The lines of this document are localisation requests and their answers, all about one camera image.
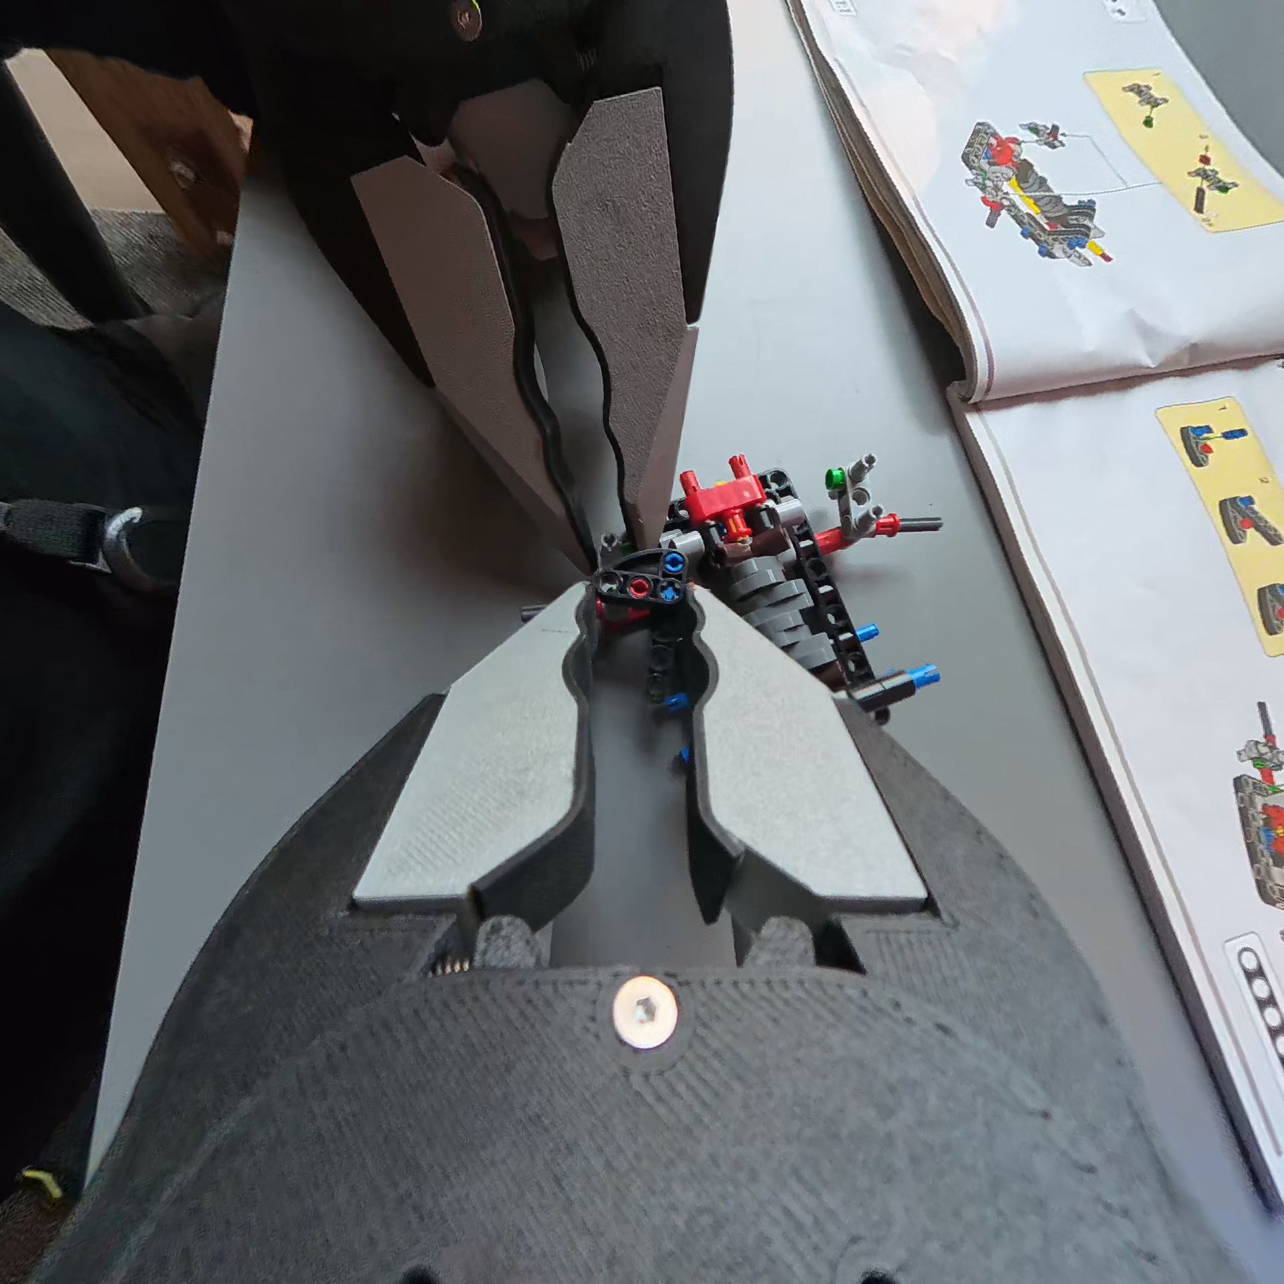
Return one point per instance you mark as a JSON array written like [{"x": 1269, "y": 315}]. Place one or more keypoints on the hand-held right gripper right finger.
[{"x": 812, "y": 803}]

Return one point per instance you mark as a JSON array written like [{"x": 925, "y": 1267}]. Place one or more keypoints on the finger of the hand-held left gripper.
[
  {"x": 632, "y": 231},
  {"x": 451, "y": 291}
]

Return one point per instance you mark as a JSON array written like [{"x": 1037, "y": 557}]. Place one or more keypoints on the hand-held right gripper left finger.
[{"x": 471, "y": 792}]

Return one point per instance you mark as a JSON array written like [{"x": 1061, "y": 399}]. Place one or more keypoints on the black lego frame assembly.
[{"x": 783, "y": 592}]

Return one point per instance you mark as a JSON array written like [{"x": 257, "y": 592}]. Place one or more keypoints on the small black lego subassembly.
[{"x": 642, "y": 581}]

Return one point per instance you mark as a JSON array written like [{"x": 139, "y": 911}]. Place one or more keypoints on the person's left hand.
[{"x": 537, "y": 233}]

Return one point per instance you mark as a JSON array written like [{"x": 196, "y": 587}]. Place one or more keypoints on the wooden table leg with bolts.
[{"x": 170, "y": 150}]

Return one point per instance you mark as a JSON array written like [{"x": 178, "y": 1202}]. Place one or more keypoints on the black office chair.
[{"x": 60, "y": 181}]

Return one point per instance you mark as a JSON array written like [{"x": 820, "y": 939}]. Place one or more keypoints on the white instruction booklet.
[{"x": 1104, "y": 301}]

